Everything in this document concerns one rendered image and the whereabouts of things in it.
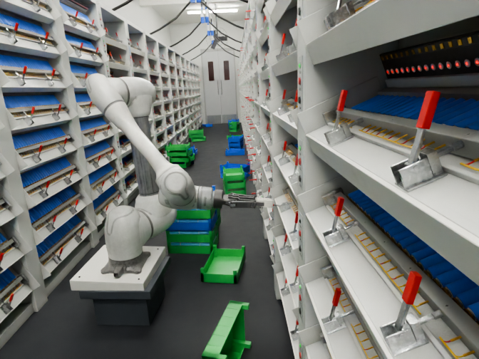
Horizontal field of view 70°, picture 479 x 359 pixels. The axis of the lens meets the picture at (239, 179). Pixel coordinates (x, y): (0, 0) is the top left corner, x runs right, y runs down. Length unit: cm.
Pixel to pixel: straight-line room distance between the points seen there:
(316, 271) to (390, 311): 43
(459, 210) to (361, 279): 28
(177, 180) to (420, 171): 88
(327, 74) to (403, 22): 42
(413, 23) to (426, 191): 16
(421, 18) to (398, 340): 33
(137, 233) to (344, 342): 109
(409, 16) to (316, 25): 43
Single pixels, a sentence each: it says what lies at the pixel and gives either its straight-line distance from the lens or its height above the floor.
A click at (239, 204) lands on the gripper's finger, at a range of 131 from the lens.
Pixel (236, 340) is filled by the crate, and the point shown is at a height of 2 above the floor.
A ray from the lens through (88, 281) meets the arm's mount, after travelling 167.
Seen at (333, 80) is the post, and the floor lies 102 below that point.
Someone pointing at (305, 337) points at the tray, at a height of 36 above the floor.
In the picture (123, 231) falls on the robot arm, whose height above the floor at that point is 44.
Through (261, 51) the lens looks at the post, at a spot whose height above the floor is 122.
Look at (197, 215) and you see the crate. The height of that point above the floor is 26.
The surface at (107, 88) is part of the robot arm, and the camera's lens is 154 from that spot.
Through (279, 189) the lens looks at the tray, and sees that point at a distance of 155.
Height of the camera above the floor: 101
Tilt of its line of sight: 15 degrees down
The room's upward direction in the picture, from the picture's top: 3 degrees counter-clockwise
